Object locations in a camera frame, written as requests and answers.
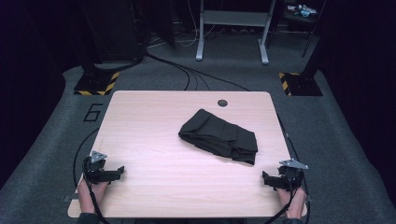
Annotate black pleated skirt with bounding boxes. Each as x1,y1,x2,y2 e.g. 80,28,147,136
177,107,260,166

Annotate bundle of black floor cables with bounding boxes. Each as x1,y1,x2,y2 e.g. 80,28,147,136
145,51,250,92

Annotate striped black stand base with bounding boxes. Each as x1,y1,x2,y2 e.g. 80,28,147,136
278,72,324,97
73,70,120,97

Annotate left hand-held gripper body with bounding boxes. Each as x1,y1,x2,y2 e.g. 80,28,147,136
82,150,110,185

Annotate thin black floor cable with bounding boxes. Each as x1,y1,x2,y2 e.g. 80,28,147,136
276,114,312,224
72,126,101,189

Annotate grey metal desk frame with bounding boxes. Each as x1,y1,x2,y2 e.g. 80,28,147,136
195,0,277,65

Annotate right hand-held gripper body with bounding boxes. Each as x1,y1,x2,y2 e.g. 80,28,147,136
277,158,309,190

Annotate white cables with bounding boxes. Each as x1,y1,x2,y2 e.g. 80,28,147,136
148,0,217,49

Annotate person's left hand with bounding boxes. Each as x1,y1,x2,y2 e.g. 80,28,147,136
77,178,110,216

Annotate black cabinet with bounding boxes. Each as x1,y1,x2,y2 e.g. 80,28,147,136
78,0,148,64

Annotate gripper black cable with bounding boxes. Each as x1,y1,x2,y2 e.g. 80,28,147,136
82,157,110,224
264,172,307,224

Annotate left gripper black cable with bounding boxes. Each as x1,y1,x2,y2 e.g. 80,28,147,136
82,157,110,224

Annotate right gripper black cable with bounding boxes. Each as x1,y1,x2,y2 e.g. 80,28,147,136
264,172,307,224

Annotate dark shelf with small items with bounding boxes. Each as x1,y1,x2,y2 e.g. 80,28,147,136
281,0,326,24

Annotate person's right hand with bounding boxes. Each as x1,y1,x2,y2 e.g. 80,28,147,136
276,186,308,220

